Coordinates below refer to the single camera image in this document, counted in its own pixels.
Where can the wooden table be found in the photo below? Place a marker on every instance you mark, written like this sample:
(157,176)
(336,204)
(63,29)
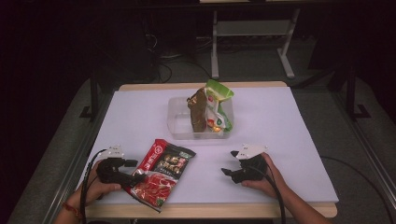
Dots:
(218,211)

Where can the red and black food packet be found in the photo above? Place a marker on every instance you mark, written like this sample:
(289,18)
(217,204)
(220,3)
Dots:
(165,161)

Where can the gold foil packet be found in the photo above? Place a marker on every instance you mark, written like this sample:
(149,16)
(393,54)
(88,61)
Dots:
(197,112)

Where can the person's left hand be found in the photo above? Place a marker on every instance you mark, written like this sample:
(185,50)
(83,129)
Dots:
(93,189)

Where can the white metal desk frame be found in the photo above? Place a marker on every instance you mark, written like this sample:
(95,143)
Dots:
(214,46)

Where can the metal rail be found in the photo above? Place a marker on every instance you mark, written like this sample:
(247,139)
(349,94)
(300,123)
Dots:
(367,146)
(73,165)

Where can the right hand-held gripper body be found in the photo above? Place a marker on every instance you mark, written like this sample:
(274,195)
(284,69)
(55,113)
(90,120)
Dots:
(252,171)

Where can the clear plastic container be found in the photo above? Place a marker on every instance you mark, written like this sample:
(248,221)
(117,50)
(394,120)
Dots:
(180,121)

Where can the black metal stand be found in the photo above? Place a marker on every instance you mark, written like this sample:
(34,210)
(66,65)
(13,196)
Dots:
(351,96)
(94,96)

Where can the white table mat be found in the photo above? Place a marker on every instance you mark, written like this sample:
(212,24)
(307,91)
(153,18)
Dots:
(264,118)

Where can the person's right hand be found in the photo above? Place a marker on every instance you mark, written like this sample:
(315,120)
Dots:
(271,180)

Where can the white and green corn packet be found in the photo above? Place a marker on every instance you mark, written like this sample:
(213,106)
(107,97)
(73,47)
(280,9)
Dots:
(218,90)

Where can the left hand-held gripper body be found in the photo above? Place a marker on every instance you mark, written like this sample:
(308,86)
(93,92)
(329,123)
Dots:
(109,171)

